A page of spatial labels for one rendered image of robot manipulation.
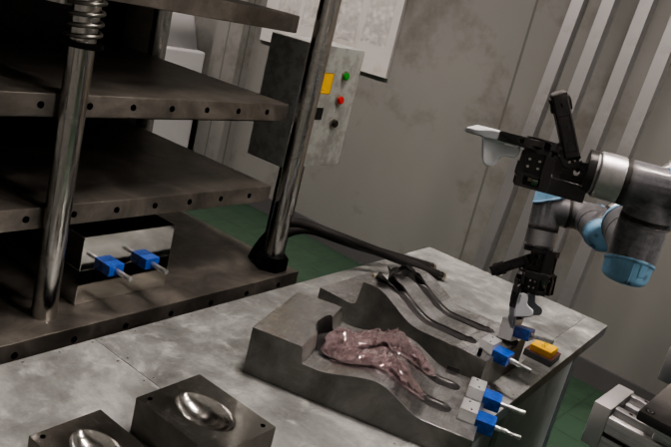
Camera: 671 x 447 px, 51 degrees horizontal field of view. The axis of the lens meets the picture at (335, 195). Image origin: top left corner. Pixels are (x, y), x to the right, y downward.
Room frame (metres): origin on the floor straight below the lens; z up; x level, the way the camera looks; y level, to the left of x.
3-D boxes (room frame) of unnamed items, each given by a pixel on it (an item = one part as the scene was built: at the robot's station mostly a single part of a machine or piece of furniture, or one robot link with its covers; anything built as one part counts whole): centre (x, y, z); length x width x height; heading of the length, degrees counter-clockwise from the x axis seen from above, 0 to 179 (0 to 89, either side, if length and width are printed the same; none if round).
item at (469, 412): (1.31, -0.42, 0.85); 0.13 x 0.05 x 0.05; 74
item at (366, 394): (1.43, -0.17, 0.85); 0.50 x 0.26 x 0.11; 74
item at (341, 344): (1.44, -0.18, 0.90); 0.26 x 0.18 x 0.08; 74
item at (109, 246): (1.77, 0.67, 0.87); 0.50 x 0.27 x 0.17; 56
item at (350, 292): (1.78, -0.30, 0.87); 0.50 x 0.26 x 0.14; 56
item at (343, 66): (2.34, 0.17, 0.73); 0.30 x 0.22 x 1.47; 146
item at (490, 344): (1.58, -0.49, 0.89); 0.13 x 0.05 x 0.05; 56
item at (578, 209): (1.72, -0.62, 1.24); 0.11 x 0.11 x 0.08; 86
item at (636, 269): (1.13, -0.49, 1.33); 0.11 x 0.08 x 0.11; 168
